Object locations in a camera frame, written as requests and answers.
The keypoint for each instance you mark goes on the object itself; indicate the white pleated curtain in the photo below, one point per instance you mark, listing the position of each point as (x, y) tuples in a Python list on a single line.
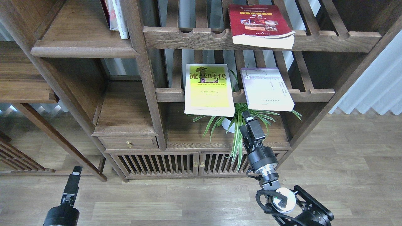
[(379, 87)]

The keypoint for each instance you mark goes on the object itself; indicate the yellow green book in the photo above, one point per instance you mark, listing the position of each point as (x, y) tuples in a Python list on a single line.
[(208, 90)]

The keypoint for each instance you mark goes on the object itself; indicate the red paperback book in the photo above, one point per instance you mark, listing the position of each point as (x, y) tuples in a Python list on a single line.
[(260, 26)]

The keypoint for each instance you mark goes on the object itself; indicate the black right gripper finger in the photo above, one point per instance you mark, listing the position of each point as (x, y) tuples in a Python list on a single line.
[(246, 138), (257, 133)]

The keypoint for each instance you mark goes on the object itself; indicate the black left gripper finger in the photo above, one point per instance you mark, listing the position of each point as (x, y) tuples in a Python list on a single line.
[(72, 185)]

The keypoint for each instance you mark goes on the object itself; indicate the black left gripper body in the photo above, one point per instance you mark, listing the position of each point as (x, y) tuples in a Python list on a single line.
[(63, 215)]

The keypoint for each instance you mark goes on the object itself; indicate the green spider plant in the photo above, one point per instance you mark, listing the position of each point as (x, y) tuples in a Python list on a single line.
[(265, 116)]

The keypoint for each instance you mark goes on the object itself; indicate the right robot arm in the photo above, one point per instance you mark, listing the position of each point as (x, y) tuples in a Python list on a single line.
[(288, 207)]

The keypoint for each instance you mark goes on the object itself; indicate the upright dark red book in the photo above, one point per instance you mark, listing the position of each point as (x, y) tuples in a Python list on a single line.
[(105, 9)]

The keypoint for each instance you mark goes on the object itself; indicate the upright white book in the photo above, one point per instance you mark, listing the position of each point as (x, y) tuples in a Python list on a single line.
[(117, 21)]

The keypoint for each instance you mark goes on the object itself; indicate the wooden side furniture left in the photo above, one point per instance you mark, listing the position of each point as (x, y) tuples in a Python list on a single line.
[(23, 85)]

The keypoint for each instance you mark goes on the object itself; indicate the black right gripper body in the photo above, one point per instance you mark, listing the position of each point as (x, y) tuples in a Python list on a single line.
[(261, 158)]

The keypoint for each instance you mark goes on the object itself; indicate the brass drawer knob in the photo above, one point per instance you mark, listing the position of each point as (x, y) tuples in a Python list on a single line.
[(129, 144)]

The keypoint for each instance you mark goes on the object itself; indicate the white plant pot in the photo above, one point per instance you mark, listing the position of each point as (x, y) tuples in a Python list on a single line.
[(233, 124)]

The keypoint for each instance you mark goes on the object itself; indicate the white lavender book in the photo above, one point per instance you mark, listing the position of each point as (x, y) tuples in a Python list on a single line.
[(265, 89)]

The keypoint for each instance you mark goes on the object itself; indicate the dark wooden bookshelf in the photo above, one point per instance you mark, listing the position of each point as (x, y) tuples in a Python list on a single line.
[(131, 90)]

